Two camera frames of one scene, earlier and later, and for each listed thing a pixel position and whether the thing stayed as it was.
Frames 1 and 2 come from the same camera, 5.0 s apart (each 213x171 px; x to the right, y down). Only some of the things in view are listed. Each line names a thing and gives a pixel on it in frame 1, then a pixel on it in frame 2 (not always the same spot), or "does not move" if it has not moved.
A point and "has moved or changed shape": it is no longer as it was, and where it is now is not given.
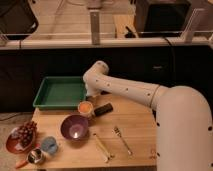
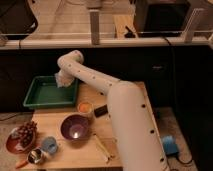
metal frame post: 95,27 does not move
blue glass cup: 49,144 does not move
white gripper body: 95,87 → 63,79
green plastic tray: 60,93 has moved or changed shape
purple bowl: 74,127 does not move
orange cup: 85,109 does not move
